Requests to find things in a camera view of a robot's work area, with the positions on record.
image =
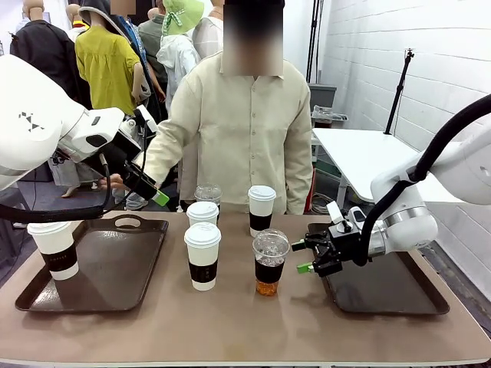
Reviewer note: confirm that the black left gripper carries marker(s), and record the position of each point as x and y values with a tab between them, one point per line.
132	174

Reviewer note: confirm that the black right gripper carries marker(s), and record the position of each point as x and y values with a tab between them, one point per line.
341	249

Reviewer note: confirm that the clear plastic iced coffee cup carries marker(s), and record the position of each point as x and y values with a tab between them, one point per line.
270	268
208	192

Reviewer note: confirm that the white paper coffee cup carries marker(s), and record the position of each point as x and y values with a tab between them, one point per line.
202	212
57	245
262	207
202	249

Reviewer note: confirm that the person right forearm beige sleeve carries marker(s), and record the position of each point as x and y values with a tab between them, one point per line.
165	153

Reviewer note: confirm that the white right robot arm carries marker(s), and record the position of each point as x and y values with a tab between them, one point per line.
406	226

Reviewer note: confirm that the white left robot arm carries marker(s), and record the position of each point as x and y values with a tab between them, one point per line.
30	115

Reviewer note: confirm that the person left forearm beige sleeve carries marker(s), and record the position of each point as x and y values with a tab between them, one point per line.
301	180

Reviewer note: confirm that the brown plastic serving tray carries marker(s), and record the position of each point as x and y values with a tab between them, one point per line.
383	287
115	268

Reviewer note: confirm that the person right hand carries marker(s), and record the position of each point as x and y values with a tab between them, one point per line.
113	182

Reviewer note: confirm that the person torso beige shirt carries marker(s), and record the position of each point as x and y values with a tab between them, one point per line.
245	134

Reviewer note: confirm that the white folding table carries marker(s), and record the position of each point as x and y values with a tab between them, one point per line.
356	153

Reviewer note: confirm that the mannequin with white jacket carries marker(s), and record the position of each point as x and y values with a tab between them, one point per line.
178	61

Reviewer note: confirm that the mannequin with yellow blouse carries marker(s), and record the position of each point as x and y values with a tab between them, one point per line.
105	69

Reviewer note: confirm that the clear plastic bag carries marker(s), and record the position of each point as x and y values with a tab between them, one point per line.
328	115

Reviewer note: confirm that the mannequin with grey-green shirt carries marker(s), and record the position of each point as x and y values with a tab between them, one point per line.
151	42

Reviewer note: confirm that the grey bin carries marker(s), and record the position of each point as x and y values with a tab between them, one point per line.
322	96

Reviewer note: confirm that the green sun hat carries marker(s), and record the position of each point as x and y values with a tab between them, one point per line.
184	15

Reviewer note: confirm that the person blurred head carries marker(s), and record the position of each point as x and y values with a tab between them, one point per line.
253	38

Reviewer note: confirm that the black tripod stand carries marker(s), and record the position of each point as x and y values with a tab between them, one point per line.
399	92

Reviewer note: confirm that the mannequin with black coat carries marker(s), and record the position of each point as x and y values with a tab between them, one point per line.
42	53

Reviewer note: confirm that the black light stand poles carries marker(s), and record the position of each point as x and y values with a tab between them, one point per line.
314	38

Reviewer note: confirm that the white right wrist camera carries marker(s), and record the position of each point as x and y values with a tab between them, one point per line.
334	212

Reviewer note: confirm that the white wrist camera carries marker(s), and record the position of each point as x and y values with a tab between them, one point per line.
334	212
147	119

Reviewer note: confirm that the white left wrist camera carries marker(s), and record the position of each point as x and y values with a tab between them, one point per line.
147	119

